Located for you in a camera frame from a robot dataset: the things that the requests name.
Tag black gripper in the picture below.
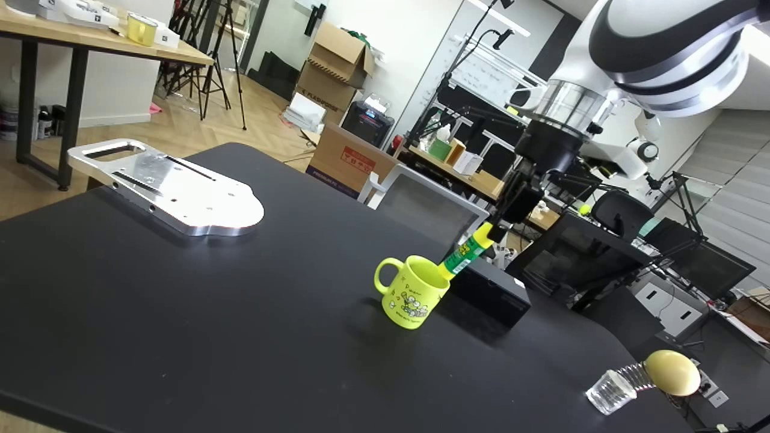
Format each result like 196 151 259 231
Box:
490 120 584 240

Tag yellow green glue stick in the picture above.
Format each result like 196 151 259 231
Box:
438 221 494 280

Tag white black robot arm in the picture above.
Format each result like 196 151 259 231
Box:
487 0 770 240

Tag black office chair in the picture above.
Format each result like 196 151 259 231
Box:
593 191 652 240

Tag black box on table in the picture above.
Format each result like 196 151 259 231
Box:
440 260 533 332

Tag yellow-green mug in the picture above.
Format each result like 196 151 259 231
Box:
374 256 451 329

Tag black monitor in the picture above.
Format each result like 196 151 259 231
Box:
645 219 754 299

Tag cardboard box with red print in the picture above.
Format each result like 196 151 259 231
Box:
306 126 397 198

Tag clear plastic cube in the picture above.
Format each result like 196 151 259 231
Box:
586 370 638 417

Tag stacked cardboard boxes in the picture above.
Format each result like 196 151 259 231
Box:
297 21 375 110

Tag silver metal mounting plate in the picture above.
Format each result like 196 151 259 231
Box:
69 138 266 239

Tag black tripod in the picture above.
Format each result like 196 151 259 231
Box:
162 0 247 119

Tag yellow container on wooden table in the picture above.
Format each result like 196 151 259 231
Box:
126 15 156 47

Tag wooden table with black legs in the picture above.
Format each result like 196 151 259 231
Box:
0 0 213 191

